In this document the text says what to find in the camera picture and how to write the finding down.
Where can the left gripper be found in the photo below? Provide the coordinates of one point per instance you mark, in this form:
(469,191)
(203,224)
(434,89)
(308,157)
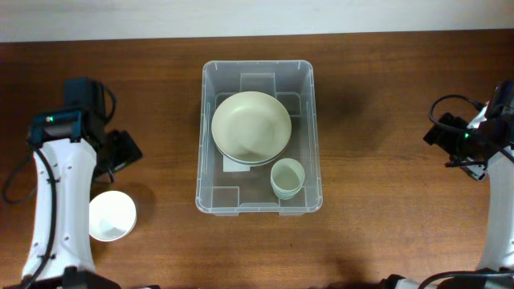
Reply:
(129,148)

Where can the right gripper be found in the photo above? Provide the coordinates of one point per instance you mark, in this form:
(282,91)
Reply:
(443,138)

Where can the white small bowl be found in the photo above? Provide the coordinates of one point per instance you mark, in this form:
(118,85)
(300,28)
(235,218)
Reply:
(112,215)

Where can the clear plastic storage bin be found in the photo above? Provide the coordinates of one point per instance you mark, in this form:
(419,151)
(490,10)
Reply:
(291,82)

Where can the dark blue bowl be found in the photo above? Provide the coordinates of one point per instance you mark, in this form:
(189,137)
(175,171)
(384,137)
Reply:
(252,154)

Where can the cream bowl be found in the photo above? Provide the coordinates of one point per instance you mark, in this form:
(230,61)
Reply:
(251,117)

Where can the light grey cup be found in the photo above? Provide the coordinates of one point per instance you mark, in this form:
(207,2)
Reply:
(275,187)

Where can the cream white cup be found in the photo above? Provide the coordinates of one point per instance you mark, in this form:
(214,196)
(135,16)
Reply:
(288,173)

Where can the mint green cup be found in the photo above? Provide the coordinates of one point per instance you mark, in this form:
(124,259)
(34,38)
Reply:
(285,196)

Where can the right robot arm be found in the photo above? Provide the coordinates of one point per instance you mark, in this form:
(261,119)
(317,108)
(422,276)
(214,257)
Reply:
(495,268)

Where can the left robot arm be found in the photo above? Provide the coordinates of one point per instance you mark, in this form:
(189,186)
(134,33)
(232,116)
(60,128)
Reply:
(71,149)

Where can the white label in bin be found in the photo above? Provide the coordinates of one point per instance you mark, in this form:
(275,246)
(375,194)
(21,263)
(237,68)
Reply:
(230,166)

